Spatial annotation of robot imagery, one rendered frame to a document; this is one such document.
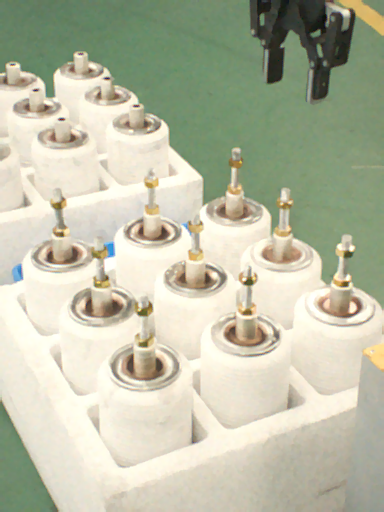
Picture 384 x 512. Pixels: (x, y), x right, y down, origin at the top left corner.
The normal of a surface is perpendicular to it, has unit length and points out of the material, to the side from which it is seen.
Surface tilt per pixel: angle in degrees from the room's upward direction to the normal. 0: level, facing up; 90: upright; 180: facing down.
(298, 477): 90
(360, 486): 90
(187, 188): 90
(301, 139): 0
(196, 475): 90
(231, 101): 0
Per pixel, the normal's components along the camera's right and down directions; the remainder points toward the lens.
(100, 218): 0.44, 0.48
